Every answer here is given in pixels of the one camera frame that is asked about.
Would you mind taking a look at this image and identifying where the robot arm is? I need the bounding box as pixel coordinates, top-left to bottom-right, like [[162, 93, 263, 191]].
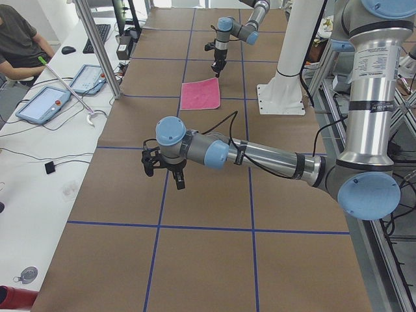
[[204, 0, 270, 78], [142, 1, 415, 220]]

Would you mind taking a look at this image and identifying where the black monitor stand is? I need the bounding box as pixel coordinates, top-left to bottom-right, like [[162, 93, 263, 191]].
[[111, 0, 142, 40]]

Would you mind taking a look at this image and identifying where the small black square device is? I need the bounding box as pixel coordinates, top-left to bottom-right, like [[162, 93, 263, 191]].
[[44, 161, 56, 175]]

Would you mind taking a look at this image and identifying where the seated person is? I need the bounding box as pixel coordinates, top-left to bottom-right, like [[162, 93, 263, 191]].
[[1, 4, 55, 86]]

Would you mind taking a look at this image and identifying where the white pedestal column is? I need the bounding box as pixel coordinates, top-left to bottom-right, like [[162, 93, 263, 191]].
[[257, 0, 326, 116]]

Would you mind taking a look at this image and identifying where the black keyboard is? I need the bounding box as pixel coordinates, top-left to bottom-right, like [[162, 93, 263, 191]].
[[82, 23, 112, 55]]

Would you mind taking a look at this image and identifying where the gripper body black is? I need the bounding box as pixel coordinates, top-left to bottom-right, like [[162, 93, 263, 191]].
[[162, 156, 185, 172], [213, 48, 228, 69]]

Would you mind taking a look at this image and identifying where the red object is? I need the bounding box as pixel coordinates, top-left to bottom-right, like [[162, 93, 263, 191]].
[[1, 285, 38, 311]]

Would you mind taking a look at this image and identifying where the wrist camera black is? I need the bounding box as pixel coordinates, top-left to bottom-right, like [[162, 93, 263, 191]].
[[141, 147, 161, 177], [204, 41, 215, 51]]

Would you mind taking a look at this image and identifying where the teach pendant tablet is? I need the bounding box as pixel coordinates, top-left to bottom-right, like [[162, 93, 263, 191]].
[[15, 86, 71, 125], [70, 64, 107, 96]]

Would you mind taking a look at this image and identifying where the near teach pendant tablet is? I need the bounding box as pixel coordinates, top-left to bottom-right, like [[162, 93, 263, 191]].
[[15, 86, 71, 125]]

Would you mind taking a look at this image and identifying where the black box with label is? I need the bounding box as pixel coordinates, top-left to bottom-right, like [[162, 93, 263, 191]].
[[116, 36, 133, 60]]

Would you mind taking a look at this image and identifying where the black computer mouse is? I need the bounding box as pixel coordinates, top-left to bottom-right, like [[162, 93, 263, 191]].
[[61, 46, 76, 55]]

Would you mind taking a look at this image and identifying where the aluminium side frame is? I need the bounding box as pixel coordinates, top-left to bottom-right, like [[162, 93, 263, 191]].
[[305, 32, 416, 312]]

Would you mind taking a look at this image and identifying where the far teach pendant tablet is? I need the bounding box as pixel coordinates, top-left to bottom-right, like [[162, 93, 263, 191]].
[[70, 64, 107, 96]]

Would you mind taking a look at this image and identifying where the pink and grey towel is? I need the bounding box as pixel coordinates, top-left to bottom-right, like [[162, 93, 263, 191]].
[[180, 77, 220, 111]]

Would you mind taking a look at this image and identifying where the aluminium frame post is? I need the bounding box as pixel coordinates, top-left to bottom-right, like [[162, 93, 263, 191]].
[[74, 0, 121, 99]]

